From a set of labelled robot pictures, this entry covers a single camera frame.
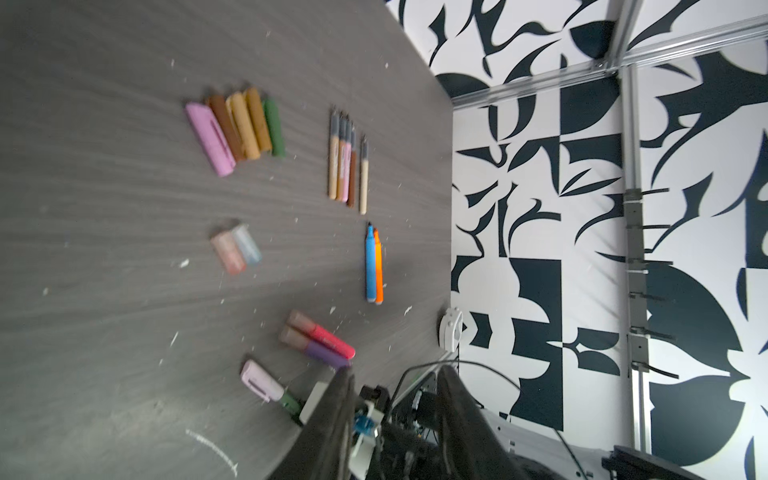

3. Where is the cream pen purple cap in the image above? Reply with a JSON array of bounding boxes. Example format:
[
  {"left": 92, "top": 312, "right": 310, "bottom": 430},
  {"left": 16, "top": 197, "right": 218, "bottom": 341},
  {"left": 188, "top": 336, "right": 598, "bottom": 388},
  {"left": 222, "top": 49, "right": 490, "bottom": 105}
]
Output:
[{"left": 359, "top": 136, "right": 370, "bottom": 215}]

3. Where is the pink highlighter marker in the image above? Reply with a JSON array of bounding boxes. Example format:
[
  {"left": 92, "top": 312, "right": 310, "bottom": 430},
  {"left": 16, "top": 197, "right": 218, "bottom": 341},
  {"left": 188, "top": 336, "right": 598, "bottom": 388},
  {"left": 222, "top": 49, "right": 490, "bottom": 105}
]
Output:
[{"left": 286, "top": 310, "right": 356, "bottom": 361}]

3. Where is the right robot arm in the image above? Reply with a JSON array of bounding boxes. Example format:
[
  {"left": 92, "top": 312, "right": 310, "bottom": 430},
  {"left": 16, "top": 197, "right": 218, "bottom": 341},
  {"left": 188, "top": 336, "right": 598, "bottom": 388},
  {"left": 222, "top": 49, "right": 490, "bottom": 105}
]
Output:
[{"left": 360, "top": 358, "right": 694, "bottom": 479}]

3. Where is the pink pen tan cap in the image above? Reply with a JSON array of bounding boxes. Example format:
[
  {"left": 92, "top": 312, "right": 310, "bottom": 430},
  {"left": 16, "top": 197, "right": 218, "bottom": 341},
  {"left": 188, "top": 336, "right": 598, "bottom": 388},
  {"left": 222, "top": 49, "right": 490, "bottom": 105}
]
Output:
[{"left": 340, "top": 116, "right": 352, "bottom": 203}]

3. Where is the beige fountain pen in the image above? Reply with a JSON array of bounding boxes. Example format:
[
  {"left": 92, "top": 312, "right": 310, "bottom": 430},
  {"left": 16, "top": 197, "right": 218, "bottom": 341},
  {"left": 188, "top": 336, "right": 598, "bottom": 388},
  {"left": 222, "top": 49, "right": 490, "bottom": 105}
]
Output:
[{"left": 328, "top": 107, "right": 340, "bottom": 200}]

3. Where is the clear blue marker cap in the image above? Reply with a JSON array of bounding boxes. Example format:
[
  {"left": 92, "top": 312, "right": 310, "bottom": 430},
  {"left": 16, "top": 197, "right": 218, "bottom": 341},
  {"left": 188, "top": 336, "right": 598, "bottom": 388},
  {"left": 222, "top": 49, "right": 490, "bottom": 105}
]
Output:
[{"left": 230, "top": 223, "right": 262, "bottom": 265}]

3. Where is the purple highlighter marker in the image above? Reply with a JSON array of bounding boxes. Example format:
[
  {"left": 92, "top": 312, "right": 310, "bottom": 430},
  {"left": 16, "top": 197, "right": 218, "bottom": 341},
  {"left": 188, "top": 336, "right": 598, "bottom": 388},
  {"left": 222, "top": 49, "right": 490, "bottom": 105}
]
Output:
[{"left": 278, "top": 326, "right": 350, "bottom": 369}]

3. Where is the white alarm clock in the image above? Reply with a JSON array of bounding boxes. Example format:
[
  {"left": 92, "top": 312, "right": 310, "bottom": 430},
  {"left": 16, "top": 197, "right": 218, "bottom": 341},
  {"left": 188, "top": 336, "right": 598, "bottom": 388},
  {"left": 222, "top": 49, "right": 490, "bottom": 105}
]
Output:
[{"left": 438, "top": 308, "right": 463, "bottom": 353}]

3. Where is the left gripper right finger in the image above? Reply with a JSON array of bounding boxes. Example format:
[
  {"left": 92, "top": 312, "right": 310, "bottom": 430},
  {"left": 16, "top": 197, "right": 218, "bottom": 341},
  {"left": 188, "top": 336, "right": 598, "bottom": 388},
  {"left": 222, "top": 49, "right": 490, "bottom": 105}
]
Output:
[{"left": 436, "top": 366, "right": 528, "bottom": 479}]

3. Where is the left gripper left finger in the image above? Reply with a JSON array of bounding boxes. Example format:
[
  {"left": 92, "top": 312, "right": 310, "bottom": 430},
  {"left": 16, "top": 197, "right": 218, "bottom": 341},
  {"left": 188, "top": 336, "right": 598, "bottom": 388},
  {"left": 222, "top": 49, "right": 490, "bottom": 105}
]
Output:
[{"left": 268, "top": 367, "right": 357, "bottom": 479}]

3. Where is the blue highlighter marker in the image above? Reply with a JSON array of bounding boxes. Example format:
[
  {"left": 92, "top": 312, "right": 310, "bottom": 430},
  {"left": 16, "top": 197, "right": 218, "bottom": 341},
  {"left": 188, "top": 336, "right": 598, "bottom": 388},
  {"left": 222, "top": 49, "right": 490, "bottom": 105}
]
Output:
[{"left": 365, "top": 223, "right": 376, "bottom": 303}]

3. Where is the green pen pink cap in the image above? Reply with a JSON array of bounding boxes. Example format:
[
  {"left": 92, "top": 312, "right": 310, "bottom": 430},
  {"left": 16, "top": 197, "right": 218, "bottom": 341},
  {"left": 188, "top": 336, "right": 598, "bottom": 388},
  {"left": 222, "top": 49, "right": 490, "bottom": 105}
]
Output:
[{"left": 240, "top": 359, "right": 302, "bottom": 420}]

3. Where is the orange highlighter marker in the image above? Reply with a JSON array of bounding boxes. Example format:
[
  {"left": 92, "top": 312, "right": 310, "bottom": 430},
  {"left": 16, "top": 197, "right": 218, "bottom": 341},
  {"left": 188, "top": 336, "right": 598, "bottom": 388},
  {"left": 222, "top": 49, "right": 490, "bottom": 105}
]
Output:
[{"left": 374, "top": 228, "right": 384, "bottom": 305}]

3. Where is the clear orange marker cap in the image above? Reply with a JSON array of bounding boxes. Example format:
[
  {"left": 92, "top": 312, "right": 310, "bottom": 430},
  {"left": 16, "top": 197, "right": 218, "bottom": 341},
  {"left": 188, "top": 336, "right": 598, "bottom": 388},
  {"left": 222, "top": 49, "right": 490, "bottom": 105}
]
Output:
[{"left": 210, "top": 231, "right": 246, "bottom": 275}]

